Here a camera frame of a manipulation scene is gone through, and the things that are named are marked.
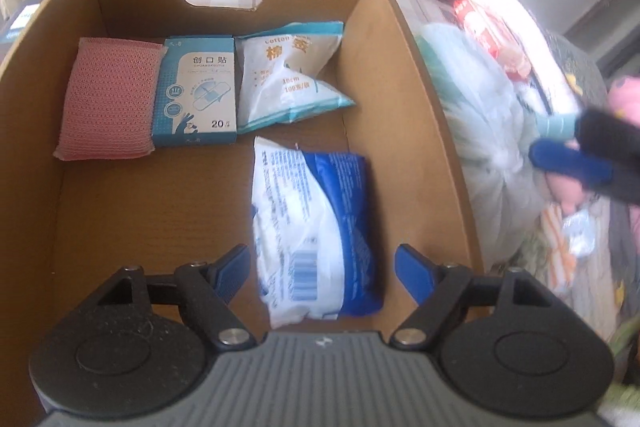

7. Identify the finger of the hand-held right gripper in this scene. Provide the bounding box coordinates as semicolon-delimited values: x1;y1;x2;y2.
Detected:
574;107;640;152
529;141;640;204

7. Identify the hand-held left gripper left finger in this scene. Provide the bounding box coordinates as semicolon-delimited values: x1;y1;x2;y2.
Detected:
97;244;252;352

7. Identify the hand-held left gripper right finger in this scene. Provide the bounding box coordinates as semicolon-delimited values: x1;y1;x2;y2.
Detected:
390;244;553;350

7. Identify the teal checked cloth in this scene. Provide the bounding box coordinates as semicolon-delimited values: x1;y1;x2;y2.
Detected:
536;113;578;142

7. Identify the orange striped cloth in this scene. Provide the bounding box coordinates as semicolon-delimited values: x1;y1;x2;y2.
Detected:
542;204;583;293

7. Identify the blue white soft packet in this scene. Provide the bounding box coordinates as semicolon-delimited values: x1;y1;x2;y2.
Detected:
250;136;385;330

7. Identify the cardboard box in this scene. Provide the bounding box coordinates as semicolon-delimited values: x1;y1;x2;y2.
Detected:
0;0;486;388

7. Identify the blue band-aid box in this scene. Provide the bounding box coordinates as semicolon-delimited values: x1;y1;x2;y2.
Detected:
150;36;240;148

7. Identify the cotton swab bag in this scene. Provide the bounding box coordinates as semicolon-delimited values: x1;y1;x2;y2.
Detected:
234;21;357;135

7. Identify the pink mesh sponge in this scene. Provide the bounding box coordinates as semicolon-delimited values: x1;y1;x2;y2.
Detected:
52;38;168;162

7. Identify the pink yellow-patched pillow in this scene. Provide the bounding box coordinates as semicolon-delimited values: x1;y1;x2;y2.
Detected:
606;76;640;124

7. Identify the grey floral blanket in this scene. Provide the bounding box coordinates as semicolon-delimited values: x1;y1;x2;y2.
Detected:
542;29;621;108

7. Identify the large knotted white plastic bag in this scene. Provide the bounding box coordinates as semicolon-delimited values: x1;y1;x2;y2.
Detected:
415;22;556;268

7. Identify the red wet wipes pack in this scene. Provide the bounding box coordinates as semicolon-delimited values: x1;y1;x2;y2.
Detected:
452;0;531;80

